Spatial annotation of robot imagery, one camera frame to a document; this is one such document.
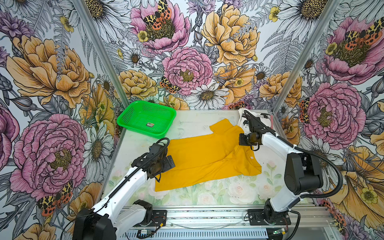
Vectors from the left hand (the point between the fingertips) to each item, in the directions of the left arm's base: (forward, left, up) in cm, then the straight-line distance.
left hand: (165, 171), depth 82 cm
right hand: (+16, -45, 0) cm, 47 cm away
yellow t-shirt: (+13, -31, -7) cm, 34 cm away
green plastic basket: (+44, +16, -8) cm, 48 cm away
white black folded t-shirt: (+42, -67, -2) cm, 79 cm away
